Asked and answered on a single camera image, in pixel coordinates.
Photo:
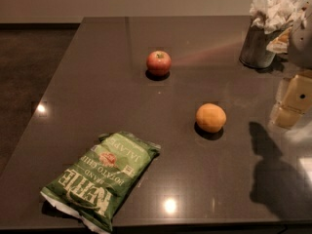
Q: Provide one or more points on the metal napkin can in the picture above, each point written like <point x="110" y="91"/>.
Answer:
<point x="254" y="53"/>

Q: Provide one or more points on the red apple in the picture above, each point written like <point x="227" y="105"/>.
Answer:
<point x="158" y="63"/>

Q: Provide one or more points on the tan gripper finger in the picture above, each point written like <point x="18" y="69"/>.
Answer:
<point x="296" y="102"/>
<point x="282" y="88"/>

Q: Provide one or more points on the green jalapeno chip bag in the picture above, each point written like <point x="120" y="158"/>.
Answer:
<point x="95" y="187"/>

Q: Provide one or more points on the orange fruit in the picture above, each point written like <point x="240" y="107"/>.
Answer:
<point x="210" y="118"/>

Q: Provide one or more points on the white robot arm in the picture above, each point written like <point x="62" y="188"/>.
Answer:
<point x="300" y="48"/>

